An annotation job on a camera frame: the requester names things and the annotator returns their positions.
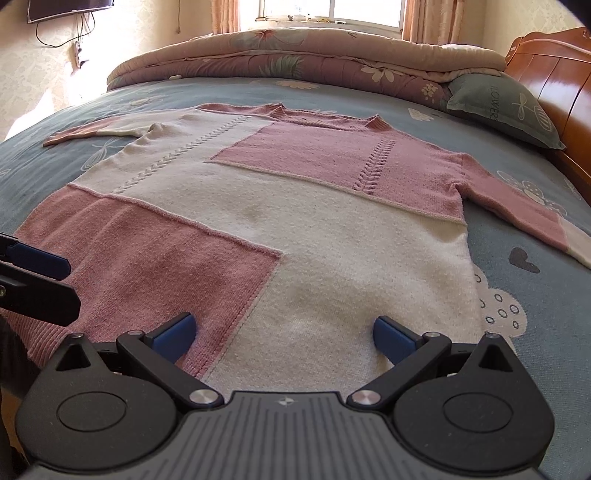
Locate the window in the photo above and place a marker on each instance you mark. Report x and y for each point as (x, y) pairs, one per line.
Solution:
(323, 10)

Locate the person's left forearm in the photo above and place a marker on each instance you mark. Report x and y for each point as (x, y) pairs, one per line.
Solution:
(9, 360)

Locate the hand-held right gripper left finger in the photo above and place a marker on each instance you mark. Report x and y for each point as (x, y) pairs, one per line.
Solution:
(178, 338)

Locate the pink patterned curtain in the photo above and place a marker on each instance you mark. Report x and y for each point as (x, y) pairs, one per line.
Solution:
(225, 16)
(438, 21)

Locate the wooden headboard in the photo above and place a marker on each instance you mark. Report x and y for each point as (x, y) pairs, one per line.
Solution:
(554, 83)

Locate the bed with blue floral sheet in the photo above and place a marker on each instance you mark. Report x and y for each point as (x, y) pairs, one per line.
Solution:
(554, 300)

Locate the grey-green flower print pillow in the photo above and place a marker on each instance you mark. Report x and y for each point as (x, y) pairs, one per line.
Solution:
(489, 106)

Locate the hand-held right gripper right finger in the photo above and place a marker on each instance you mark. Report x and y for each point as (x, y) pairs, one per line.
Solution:
(392, 341)

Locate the white wall outlet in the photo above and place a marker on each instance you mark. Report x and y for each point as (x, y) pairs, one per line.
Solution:
(78, 54)

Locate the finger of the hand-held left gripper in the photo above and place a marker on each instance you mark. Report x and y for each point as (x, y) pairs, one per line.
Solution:
(41, 263)
(41, 302)

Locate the folded pink floral quilt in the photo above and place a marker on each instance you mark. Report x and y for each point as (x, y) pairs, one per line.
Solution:
(300, 60)

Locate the black wall television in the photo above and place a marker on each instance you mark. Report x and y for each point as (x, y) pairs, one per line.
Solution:
(69, 8)

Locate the pink and white knit sweater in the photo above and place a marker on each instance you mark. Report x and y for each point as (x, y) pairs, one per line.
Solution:
(323, 240)

